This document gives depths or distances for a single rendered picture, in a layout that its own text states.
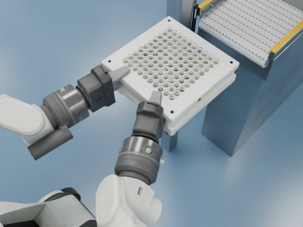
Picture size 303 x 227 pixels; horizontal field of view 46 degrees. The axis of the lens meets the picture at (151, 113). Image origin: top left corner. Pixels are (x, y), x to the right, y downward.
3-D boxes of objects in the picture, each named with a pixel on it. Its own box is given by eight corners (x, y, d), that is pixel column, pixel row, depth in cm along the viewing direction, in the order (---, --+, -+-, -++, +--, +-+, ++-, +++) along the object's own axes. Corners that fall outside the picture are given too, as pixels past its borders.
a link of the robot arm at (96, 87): (92, 53, 82) (46, 78, 78) (115, 79, 78) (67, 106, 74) (99, 87, 92) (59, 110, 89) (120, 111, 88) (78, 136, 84)
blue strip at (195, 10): (189, 52, 126) (195, 6, 109) (188, 51, 126) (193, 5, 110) (192, 50, 127) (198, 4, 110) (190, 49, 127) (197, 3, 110)
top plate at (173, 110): (168, 20, 99) (168, 14, 97) (238, 67, 89) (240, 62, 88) (101, 66, 89) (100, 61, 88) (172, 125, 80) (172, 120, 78)
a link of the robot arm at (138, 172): (134, 148, 68) (117, 205, 62) (174, 172, 73) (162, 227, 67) (103, 160, 76) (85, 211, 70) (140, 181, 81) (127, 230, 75)
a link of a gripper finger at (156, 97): (164, 94, 82) (158, 115, 79) (150, 91, 82) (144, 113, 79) (164, 89, 81) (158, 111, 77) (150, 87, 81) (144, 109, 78)
